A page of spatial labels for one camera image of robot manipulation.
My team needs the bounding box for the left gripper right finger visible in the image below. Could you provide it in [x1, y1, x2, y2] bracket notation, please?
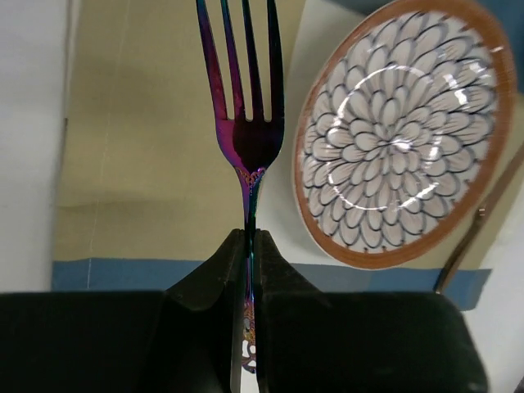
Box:
[254, 230, 490, 392]

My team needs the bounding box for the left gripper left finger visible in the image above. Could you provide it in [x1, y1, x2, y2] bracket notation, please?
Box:
[1, 229, 245, 392]

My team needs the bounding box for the blue beige checked placemat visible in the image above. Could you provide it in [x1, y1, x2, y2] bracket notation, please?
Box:
[51, 0, 524, 312]

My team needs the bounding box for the iridescent purple fork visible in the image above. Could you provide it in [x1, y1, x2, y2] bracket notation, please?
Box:
[196, 0, 285, 373]

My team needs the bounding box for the floral plate with orange rim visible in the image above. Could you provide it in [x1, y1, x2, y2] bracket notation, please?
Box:
[293, 1, 516, 269]

